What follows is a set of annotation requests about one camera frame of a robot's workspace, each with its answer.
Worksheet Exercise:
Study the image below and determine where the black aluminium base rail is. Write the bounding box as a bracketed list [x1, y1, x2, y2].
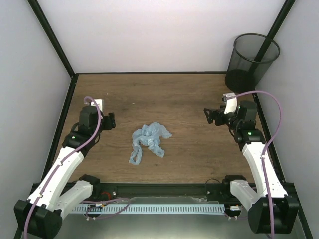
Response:
[87, 179, 239, 204]

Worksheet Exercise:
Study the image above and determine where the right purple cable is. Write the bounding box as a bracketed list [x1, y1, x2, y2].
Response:
[234, 90, 283, 239]

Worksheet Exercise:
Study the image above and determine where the left black frame post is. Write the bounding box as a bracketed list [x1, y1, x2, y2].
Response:
[27, 0, 75, 78]

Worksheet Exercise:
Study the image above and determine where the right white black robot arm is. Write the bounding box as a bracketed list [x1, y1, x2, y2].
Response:
[203, 100, 299, 235]

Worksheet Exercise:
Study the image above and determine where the black frame post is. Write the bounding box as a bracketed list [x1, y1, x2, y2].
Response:
[255, 0, 295, 62]
[27, 0, 75, 78]

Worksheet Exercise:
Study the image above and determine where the light blue plastic trash bag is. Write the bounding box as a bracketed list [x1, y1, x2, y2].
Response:
[129, 122, 172, 166]

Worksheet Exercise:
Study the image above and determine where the black mesh trash bin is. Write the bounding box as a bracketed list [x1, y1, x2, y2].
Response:
[225, 33, 281, 93]

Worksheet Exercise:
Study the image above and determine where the light blue slotted cable duct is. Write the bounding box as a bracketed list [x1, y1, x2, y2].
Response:
[71, 204, 225, 215]

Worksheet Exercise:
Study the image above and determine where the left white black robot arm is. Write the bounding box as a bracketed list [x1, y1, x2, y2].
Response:
[14, 104, 116, 239]

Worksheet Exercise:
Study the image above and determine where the right black frame post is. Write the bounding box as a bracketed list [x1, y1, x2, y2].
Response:
[255, 0, 295, 62]

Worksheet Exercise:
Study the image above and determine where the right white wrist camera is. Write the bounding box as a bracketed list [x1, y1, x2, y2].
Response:
[222, 92, 237, 114]

